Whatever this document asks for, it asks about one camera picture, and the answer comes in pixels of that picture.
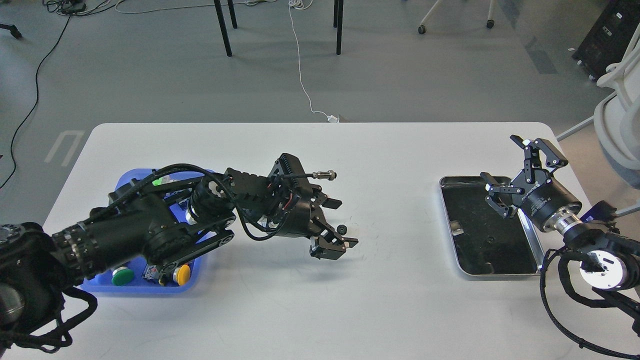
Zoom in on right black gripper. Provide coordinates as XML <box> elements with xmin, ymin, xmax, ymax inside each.
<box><xmin>480</xmin><ymin>135</ymin><xmax>583</xmax><ymax>233</ymax></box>

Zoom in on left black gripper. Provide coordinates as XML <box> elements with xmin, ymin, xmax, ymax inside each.
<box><xmin>274</xmin><ymin>184</ymin><xmax>359</xmax><ymax>260</ymax></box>

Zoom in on small black gear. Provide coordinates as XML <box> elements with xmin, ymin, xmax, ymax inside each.
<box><xmin>336</xmin><ymin>224</ymin><xmax>348</xmax><ymax>236</ymax></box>

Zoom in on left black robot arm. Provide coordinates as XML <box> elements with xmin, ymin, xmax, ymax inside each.
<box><xmin>1</xmin><ymin>153</ymin><xmax>358</xmax><ymax>354</ymax></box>

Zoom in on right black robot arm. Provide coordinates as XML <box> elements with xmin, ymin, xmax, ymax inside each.
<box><xmin>480</xmin><ymin>134</ymin><xmax>639</xmax><ymax>360</ymax></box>

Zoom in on small metal part in tray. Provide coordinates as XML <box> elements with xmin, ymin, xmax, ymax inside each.
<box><xmin>450</xmin><ymin>224</ymin><xmax>465</xmax><ymax>236</ymax></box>

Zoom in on silver metal tray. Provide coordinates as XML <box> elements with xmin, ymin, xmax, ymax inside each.
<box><xmin>438</xmin><ymin>175</ymin><xmax>543</xmax><ymax>280</ymax></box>

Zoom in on white office chair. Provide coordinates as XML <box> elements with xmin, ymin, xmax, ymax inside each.
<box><xmin>556</xmin><ymin>47</ymin><xmax>640</xmax><ymax>190</ymax></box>

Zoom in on black equipment case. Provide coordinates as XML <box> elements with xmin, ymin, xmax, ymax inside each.
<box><xmin>571</xmin><ymin>0</ymin><xmax>640</xmax><ymax>81</ymax></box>

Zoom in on white chair base wheels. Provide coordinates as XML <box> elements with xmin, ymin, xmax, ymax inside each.
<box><xmin>416</xmin><ymin>0</ymin><xmax>480</xmax><ymax>35</ymax></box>

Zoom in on black table leg left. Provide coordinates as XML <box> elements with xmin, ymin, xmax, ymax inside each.
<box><xmin>214</xmin><ymin>0</ymin><xmax>238</xmax><ymax>57</ymax></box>

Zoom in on black table leg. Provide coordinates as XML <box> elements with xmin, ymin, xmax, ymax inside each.
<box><xmin>333</xmin><ymin>0</ymin><xmax>345</xmax><ymax>56</ymax></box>
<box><xmin>214</xmin><ymin>0</ymin><xmax>238</xmax><ymax>57</ymax></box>

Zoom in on black table leg right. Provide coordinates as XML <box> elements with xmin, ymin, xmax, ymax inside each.
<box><xmin>333</xmin><ymin>0</ymin><xmax>345</xmax><ymax>56</ymax></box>

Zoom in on blue plastic tray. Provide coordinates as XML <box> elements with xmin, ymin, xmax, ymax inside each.
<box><xmin>81</xmin><ymin>168</ymin><xmax>208</xmax><ymax>296</ymax></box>

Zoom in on white floor cable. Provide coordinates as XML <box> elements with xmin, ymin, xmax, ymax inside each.
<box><xmin>288</xmin><ymin>0</ymin><xmax>341</xmax><ymax>124</ymax></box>

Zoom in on yellow push button switch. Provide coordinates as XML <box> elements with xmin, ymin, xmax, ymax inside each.
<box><xmin>141</xmin><ymin>262</ymin><xmax>193</xmax><ymax>287</ymax></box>

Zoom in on green white switch part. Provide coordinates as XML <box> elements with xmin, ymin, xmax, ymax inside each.
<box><xmin>151</xmin><ymin>175</ymin><xmax>168</xmax><ymax>186</ymax></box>

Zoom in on green push button switch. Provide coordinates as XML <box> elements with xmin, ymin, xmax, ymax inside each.
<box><xmin>110</xmin><ymin>265</ymin><xmax>135</xmax><ymax>287</ymax></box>

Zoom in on black floor cable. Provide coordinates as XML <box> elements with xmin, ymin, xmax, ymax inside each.
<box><xmin>0</xmin><ymin>0</ymin><xmax>116</xmax><ymax>189</ymax></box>

